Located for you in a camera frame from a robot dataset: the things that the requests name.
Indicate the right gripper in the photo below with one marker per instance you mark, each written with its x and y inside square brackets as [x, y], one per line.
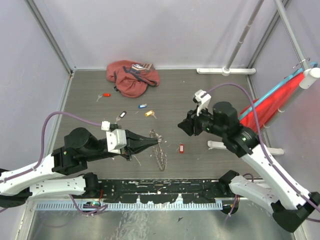
[187, 124]

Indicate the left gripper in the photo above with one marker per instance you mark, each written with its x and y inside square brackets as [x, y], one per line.
[136, 143]

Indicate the key with red white tag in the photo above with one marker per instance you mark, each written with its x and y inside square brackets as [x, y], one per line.
[181, 148]

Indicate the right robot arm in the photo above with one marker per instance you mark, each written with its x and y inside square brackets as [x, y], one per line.
[289, 203]

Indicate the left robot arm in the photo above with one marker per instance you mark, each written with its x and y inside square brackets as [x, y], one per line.
[48, 176]

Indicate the key with black tag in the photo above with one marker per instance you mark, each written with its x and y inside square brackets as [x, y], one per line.
[120, 116]

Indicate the key with yellow tag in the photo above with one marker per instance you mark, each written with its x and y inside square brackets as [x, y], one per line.
[150, 113]

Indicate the key with blue tag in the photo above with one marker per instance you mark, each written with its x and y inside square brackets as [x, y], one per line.
[142, 106]

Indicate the red crumpled shirt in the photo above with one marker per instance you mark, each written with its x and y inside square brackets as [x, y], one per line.
[132, 78]

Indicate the white rack base bar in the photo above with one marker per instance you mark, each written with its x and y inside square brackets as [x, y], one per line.
[226, 71]

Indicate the red cloth on hanger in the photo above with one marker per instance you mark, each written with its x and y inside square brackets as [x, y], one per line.
[269, 107]

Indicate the grey rack pole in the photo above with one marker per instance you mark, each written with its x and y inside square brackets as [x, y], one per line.
[244, 34]

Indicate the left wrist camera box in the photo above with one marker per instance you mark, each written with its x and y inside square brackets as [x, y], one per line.
[116, 141]

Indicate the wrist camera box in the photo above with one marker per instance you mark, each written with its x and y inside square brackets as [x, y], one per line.
[116, 141]
[202, 99]

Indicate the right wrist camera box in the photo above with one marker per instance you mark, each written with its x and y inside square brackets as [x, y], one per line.
[202, 99]

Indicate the white slotted cable duct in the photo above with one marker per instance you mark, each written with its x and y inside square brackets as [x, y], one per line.
[175, 206]

